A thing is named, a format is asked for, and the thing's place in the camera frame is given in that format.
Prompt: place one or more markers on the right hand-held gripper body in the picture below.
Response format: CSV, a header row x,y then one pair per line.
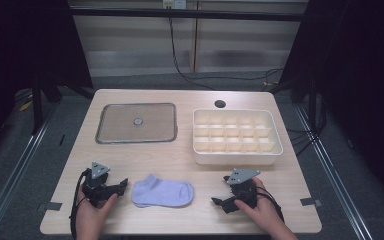
x,y
245,191

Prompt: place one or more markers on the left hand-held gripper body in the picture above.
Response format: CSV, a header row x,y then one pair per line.
x,y
95,188

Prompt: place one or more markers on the light purple sock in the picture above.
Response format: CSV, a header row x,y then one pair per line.
x,y
163,193

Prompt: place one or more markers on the person's right hand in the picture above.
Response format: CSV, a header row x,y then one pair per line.
x,y
263,213

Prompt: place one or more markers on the person's left hand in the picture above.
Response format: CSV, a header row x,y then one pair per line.
x,y
91,216

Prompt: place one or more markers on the white divided storage box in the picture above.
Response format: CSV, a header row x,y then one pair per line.
x,y
236,158

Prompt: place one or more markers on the grey tape strip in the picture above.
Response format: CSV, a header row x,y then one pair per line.
x,y
310,201
51,206

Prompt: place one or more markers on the rectangular metal tray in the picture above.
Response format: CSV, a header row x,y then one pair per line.
x,y
120,128

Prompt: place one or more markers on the small black floor strip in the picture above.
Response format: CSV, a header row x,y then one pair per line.
x,y
62,140

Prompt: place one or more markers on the small round metal disc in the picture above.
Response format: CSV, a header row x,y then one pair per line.
x,y
138,121

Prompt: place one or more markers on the black round table grommet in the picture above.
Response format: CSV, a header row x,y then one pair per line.
x,y
220,103

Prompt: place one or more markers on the black metal stand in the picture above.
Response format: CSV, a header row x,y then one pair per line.
x,y
37,106

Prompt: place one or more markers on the yellow floor object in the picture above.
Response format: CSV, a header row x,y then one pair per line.
x,y
25,106

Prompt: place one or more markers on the black curtain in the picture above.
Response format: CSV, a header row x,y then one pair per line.
x,y
20,43
363,66

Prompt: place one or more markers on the black horizontal bar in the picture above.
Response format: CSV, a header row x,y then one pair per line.
x,y
180,14

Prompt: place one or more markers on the metal floor rail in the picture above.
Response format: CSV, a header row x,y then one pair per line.
x,y
16,173
333,173

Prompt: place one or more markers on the white wall socket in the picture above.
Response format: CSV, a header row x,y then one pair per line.
x,y
175,4

